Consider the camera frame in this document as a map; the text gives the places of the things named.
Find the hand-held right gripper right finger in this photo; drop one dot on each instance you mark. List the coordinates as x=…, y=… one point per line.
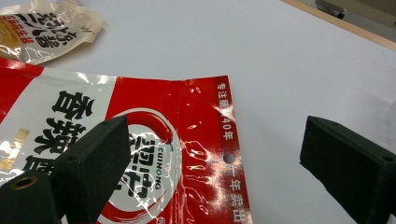
x=351, y=168

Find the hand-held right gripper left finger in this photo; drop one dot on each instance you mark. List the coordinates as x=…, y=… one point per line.
x=93, y=161

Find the red seasoning packet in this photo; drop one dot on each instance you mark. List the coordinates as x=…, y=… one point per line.
x=196, y=109

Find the cream sauce packet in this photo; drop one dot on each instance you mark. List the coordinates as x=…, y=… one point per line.
x=46, y=31

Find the white table mat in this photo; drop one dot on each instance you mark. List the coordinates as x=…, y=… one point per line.
x=280, y=68

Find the wooden table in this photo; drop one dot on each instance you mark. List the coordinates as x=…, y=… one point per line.
x=342, y=25

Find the black frame strut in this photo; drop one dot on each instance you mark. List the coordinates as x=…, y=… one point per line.
x=331, y=8

